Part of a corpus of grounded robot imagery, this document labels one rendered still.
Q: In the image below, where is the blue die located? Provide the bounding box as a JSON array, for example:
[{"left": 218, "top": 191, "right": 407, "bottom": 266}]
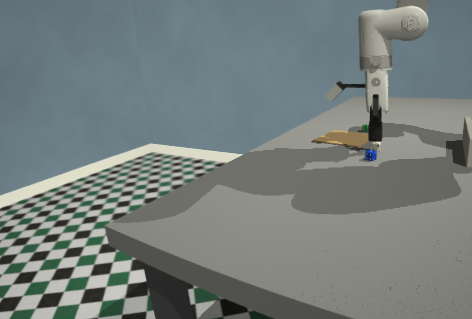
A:
[{"left": 365, "top": 150, "right": 377, "bottom": 161}]

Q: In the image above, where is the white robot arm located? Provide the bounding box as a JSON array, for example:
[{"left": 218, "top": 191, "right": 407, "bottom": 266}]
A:
[{"left": 325, "top": 0, "right": 430, "bottom": 102}]

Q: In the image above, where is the white die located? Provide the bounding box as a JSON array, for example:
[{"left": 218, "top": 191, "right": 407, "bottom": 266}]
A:
[{"left": 372, "top": 142, "right": 380, "bottom": 152}]

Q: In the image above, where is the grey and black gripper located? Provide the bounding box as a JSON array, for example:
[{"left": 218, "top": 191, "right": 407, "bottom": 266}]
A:
[{"left": 360, "top": 67, "right": 392, "bottom": 142}]

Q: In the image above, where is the tan square mat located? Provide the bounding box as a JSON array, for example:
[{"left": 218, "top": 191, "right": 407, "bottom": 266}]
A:
[{"left": 312, "top": 130, "right": 369, "bottom": 148}]

